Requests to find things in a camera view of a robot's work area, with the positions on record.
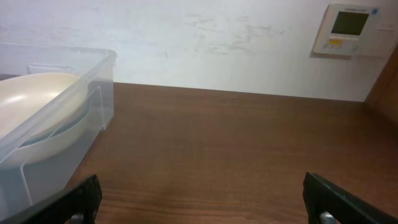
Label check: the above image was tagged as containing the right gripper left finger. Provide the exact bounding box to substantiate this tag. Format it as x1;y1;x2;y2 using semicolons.
1;175;102;224

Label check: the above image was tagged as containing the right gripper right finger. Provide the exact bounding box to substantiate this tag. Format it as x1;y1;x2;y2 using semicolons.
303;172;397;224

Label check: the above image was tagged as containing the dark blue bowl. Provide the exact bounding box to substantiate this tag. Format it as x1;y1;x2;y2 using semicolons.
19;104;90;148

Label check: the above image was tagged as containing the cream white bowl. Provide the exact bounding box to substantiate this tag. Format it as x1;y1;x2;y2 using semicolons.
1;73;88;138

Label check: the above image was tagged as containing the clear plastic storage bin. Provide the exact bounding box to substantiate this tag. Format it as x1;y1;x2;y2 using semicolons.
1;43;117;219

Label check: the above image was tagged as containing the white wall thermostat panel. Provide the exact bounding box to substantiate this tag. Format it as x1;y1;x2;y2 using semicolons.
313;4;379;57

